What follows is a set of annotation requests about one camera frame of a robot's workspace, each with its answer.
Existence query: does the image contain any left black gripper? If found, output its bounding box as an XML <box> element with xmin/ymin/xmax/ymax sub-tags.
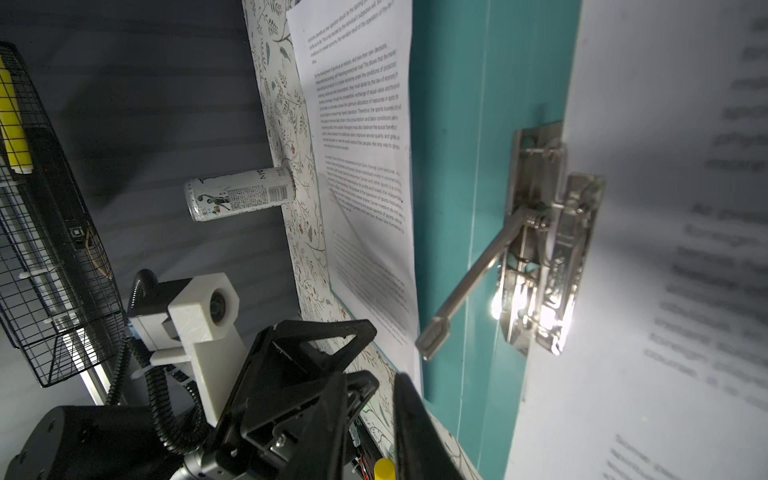
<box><xmin>171</xmin><ymin>320</ymin><xmax>379</xmax><ymax>479</ymax></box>

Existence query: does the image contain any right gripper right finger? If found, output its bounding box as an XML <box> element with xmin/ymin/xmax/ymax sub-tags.
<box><xmin>393</xmin><ymin>373</ymin><xmax>462</xmax><ymax>480</ymax></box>

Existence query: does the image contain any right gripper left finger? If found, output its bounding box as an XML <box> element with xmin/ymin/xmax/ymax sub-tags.
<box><xmin>278</xmin><ymin>373</ymin><xmax>348</xmax><ymax>480</ymax></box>

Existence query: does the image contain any white paper sheet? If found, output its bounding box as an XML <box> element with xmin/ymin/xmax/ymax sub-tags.
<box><xmin>506</xmin><ymin>1</ymin><xmax>767</xmax><ymax>479</ymax></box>

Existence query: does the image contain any printed English text sheet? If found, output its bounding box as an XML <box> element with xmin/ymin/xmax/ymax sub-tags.
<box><xmin>287</xmin><ymin>0</ymin><xmax>422</xmax><ymax>384</ymax></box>

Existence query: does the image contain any teal paper folder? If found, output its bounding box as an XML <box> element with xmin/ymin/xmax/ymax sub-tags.
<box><xmin>409</xmin><ymin>1</ymin><xmax>581</xmax><ymax>479</ymax></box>

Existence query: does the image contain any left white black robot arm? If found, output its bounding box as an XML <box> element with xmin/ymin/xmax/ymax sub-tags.
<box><xmin>6</xmin><ymin>320</ymin><xmax>379</xmax><ymax>479</ymax></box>

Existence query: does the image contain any silver folder clip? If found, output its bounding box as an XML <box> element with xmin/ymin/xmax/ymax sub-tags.
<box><xmin>416</xmin><ymin>123</ymin><xmax>606</xmax><ymax>360</ymax></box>

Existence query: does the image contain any yellow glue stick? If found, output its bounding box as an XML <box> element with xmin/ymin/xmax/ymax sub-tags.
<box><xmin>374</xmin><ymin>458</ymin><xmax>396</xmax><ymax>480</ymax></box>

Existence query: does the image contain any silver metal can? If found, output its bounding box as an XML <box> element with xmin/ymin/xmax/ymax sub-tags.
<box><xmin>184</xmin><ymin>167</ymin><xmax>296</xmax><ymax>222</ymax></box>

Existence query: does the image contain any yellow marker in black basket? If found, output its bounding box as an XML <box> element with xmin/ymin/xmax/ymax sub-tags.
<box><xmin>1</xmin><ymin>59</ymin><xmax>34</xmax><ymax>175</ymax></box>

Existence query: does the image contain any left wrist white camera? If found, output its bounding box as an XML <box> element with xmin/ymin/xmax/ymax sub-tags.
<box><xmin>127</xmin><ymin>269</ymin><xmax>247</xmax><ymax>427</ymax></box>

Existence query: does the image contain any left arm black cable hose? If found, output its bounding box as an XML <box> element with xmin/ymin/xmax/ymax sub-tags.
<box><xmin>106</xmin><ymin>268</ymin><xmax>211</xmax><ymax>456</ymax></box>

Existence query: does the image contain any black wire mesh basket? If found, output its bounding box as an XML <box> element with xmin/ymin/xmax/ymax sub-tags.
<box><xmin>1</xmin><ymin>42</ymin><xmax>125</xmax><ymax>388</ymax></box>

